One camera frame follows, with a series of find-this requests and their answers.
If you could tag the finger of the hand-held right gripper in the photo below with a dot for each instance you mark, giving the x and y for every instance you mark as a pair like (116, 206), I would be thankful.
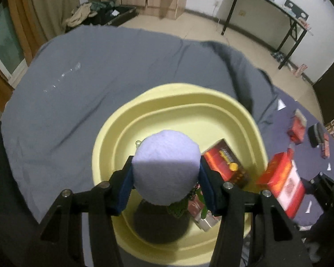
(324, 189)

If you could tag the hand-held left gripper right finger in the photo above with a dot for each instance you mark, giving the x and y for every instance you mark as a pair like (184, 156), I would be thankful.
(209, 192)

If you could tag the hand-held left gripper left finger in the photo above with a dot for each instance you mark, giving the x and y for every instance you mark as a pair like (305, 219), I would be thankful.
(122, 192)

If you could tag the red and white cigarette box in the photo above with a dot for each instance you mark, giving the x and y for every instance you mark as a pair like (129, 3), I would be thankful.
(284, 183)

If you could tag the slim red box white label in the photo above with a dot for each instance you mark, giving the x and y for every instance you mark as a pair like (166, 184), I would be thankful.
(325, 147)

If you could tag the lavender foam ball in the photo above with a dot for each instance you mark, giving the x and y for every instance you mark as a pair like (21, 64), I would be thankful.
(165, 167)

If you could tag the black sponge white band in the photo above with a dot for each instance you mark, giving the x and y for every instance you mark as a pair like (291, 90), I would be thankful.
(315, 135)

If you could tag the red cigarette box lid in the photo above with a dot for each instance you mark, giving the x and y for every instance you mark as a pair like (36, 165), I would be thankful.
(296, 129)

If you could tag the yellow plastic basin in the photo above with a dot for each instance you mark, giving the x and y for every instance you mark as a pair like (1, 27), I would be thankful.
(183, 116)

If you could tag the white paper scrap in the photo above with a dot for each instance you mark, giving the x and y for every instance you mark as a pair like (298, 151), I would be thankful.
(281, 104)
(309, 207)

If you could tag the silver and red cigarette box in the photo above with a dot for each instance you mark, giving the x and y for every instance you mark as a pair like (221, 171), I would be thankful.
(204, 218)

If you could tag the green knit item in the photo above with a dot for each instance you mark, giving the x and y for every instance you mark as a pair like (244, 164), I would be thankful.
(181, 209)

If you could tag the red gold-print cigarette box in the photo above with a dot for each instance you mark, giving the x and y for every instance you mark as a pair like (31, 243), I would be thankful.
(225, 161)

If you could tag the purple bed sheet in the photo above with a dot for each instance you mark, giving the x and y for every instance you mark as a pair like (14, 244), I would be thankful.
(281, 125)

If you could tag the dark door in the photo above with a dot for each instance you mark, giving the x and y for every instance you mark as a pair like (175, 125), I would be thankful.
(332, 86)

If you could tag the grey blanket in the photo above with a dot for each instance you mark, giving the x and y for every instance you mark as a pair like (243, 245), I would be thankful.
(100, 75)

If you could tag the red box on floor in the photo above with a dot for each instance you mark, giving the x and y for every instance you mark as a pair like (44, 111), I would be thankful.
(301, 71)

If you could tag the black suitcase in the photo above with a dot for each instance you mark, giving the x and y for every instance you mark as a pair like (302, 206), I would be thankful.
(115, 15)

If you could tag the beige clothes pile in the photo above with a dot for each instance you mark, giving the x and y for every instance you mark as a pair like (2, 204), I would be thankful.
(80, 14)

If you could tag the glass sliding door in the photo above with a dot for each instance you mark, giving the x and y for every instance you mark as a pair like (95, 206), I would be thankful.
(4, 47)

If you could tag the black folding table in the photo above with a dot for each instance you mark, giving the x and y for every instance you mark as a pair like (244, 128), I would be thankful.
(270, 2)

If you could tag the beige curtain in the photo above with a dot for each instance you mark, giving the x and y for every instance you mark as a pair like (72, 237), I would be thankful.
(53, 2)

